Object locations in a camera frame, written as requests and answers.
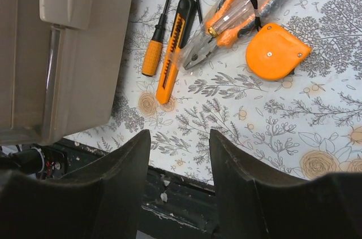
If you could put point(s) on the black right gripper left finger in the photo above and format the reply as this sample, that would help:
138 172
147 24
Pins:
100 200

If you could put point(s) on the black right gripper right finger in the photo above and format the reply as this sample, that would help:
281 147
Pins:
255 200

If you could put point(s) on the taupe plastic tool box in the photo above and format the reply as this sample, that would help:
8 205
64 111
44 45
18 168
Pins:
60 63

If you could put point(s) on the floral table mat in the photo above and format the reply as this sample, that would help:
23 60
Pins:
306 124

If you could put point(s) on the orange tape measure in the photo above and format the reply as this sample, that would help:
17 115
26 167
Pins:
274 52

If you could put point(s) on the orange utility knife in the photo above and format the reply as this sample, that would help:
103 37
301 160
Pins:
183 22

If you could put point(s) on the orange handled pliers in bag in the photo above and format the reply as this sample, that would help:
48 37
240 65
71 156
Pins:
230 21

